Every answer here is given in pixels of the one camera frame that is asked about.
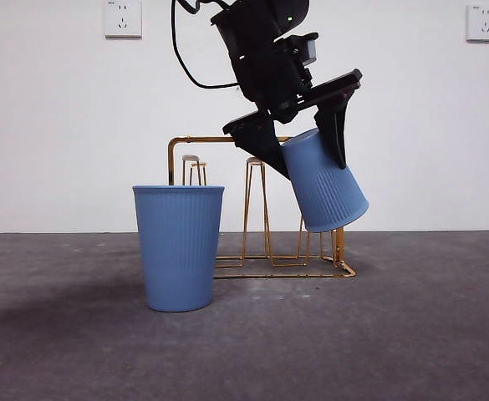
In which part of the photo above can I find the white wall socket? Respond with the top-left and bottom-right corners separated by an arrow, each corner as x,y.
104,0 -> 143,41
466,4 -> 489,43

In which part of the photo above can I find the gold wire cup rack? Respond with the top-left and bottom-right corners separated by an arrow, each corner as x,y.
167,135 -> 357,280

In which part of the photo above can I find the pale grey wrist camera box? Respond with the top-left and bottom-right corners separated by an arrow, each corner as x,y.
301,35 -> 319,67

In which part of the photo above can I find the black camera cable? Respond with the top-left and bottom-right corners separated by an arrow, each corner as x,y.
170,0 -> 240,91

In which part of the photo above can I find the blue ribbed plastic cup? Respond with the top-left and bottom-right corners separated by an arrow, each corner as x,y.
280,128 -> 369,233
132,185 -> 226,312

